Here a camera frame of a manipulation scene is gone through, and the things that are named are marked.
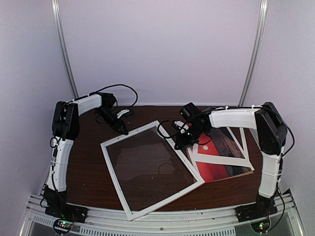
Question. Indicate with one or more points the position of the white picture frame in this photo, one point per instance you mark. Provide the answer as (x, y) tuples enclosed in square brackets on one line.
[(163, 133)]

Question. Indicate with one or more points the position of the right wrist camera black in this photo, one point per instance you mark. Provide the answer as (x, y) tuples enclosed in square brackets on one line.
[(189, 111)]

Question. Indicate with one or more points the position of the clear acrylic sheet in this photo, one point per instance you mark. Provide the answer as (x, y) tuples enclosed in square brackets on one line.
[(147, 168)]

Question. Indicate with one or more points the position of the red and dark photo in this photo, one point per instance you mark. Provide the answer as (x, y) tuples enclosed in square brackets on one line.
[(216, 169)]

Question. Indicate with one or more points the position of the right controller board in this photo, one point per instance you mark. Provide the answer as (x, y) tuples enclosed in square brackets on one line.
[(261, 226)]

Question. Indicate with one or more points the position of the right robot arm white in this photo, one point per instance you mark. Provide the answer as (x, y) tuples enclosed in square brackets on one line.
[(265, 119)]

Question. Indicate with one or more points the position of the controller board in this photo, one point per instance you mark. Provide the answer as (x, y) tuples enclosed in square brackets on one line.
[(261, 226), (62, 226)]

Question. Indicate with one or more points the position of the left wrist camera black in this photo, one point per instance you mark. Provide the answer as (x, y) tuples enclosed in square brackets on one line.
[(108, 100)]

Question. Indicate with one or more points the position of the left controller board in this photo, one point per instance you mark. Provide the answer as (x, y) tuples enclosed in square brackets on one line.
[(62, 226)]

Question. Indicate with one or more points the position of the white mat board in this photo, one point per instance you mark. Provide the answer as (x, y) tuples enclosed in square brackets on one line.
[(223, 160)]

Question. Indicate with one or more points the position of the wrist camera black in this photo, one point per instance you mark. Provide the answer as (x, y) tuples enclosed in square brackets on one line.
[(108, 100), (189, 111)]

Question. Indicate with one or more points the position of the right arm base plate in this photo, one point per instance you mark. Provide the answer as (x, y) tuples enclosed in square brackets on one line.
[(261, 208)]

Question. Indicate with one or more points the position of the aluminium corner post right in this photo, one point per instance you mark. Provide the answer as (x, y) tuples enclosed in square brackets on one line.
[(260, 28)]

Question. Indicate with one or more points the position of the aluminium front rail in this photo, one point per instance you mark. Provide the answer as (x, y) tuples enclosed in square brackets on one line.
[(208, 222)]

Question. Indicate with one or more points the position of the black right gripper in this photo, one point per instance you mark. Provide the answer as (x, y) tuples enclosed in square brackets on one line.
[(183, 143)]

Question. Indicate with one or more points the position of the brown backing board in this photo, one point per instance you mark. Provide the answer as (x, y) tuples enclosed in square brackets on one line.
[(246, 173)]

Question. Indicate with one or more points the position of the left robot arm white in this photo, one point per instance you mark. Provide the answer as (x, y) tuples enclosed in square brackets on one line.
[(66, 128)]

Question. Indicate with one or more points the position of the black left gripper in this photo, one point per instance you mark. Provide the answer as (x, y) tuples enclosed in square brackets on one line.
[(118, 124)]

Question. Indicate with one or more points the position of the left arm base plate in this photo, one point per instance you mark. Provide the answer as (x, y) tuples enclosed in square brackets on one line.
[(59, 208)]

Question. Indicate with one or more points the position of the aluminium corner post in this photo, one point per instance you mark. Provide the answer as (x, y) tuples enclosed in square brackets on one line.
[(260, 28), (62, 42)]

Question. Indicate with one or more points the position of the aluminium corner post left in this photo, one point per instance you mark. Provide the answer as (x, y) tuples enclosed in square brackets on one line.
[(62, 42)]

